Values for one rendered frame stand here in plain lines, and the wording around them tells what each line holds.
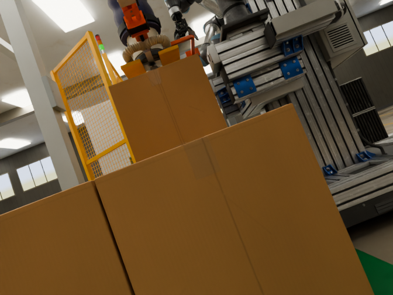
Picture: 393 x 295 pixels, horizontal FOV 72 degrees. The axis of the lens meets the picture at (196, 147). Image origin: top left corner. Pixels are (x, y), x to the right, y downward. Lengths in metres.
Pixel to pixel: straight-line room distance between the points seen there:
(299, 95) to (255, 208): 1.06
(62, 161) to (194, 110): 1.74
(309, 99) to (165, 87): 0.76
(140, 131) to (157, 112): 0.10
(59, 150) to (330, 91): 2.16
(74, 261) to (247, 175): 0.34
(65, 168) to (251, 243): 2.26
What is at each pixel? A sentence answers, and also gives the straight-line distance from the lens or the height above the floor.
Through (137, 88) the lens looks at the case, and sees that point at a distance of 1.16.
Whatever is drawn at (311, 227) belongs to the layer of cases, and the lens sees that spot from 0.55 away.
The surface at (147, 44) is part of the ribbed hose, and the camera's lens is 1.36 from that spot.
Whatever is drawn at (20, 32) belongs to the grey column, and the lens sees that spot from 3.13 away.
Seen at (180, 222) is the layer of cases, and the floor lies 0.42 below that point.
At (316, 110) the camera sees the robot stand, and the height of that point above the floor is 0.55.
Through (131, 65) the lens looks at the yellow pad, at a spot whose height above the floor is 1.05.
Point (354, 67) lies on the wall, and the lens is 13.56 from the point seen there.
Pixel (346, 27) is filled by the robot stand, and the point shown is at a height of 0.88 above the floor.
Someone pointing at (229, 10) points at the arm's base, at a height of 1.12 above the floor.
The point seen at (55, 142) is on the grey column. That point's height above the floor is 1.17.
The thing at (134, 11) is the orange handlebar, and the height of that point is 1.17.
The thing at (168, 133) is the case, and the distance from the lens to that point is 1.11.
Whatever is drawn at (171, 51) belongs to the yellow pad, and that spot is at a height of 1.05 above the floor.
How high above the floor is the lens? 0.49
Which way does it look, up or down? 4 degrees up
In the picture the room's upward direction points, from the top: 21 degrees counter-clockwise
